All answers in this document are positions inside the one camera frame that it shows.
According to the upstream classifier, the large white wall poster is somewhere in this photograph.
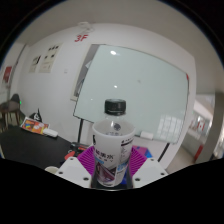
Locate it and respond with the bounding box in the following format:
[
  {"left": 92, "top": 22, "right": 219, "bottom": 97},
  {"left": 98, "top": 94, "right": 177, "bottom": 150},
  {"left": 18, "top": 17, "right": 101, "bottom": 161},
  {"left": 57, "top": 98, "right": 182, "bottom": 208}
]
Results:
[{"left": 39, "top": 43, "right": 63, "bottom": 74}]

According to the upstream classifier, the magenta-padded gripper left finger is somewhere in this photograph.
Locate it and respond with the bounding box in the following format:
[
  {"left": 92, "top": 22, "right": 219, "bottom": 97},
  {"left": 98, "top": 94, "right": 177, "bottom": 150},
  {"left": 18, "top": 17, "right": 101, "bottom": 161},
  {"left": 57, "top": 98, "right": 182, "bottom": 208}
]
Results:
[{"left": 54, "top": 145, "right": 98, "bottom": 190}]

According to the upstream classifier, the whiteboard on stand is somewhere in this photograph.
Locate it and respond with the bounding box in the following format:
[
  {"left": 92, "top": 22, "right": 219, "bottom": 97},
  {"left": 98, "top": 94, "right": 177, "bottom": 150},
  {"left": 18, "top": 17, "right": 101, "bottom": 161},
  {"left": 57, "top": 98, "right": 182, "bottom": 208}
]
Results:
[{"left": 73, "top": 44, "right": 190, "bottom": 163}]

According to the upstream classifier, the red and white banner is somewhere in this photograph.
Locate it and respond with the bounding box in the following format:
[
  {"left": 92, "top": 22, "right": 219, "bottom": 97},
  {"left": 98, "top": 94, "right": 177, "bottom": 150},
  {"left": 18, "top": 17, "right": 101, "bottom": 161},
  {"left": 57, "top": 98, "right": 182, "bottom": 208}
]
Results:
[{"left": 189, "top": 119, "right": 206, "bottom": 133}]

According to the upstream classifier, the white wall-mounted device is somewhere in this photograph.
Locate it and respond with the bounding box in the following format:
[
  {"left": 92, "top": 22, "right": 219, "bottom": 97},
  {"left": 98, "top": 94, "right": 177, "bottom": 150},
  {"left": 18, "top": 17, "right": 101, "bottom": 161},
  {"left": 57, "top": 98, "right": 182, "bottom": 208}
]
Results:
[{"left": 78, "top": 21, "right": 95, "bottom": 33}]

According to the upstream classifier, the dark chair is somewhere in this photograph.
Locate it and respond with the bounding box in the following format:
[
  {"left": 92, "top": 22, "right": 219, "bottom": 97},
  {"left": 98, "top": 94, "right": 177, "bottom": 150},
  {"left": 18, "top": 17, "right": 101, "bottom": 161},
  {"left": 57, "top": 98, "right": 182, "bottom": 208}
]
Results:
[{"left": 0, "top": 93, "right": 24, "bottom": 133}]

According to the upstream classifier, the red wall poster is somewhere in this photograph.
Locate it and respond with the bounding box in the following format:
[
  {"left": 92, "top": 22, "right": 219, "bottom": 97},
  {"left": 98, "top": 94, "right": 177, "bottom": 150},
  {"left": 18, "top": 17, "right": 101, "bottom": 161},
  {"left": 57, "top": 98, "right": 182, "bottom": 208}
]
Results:
[{"left": 2, "top": 65, "right": 14, "bottom": 84}]

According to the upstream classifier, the clear black-capped drink bottle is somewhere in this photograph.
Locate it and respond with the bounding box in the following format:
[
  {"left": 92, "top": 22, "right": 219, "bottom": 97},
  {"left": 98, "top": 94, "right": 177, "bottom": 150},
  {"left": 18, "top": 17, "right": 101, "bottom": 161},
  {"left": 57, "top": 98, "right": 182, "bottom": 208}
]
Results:
[{"left": 91, "top": 98, "right": 137, "bottom": 188}]

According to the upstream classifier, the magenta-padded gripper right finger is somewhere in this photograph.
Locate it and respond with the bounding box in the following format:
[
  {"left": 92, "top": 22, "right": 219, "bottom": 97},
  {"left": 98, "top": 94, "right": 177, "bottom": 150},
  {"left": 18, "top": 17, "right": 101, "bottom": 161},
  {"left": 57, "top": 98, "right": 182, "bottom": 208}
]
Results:
[{"left": 127, "top": 146, "right": 169, "bottom": 190}]

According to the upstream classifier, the colourful booklet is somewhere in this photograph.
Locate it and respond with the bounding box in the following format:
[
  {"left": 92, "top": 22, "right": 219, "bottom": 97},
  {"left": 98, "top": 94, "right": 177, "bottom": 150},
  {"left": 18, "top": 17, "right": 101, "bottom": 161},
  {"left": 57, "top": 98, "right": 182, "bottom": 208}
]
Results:
[{"left": 19, "top": 117, "right": 50, "bottom": 135}]

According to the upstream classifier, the small white wall poster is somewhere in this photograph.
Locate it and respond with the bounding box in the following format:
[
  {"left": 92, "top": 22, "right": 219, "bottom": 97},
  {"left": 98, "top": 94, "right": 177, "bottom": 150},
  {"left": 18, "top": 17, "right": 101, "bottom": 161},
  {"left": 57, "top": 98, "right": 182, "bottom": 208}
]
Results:
[{"left": 29, "top": 54, "right": 43, "bottom": 74}]

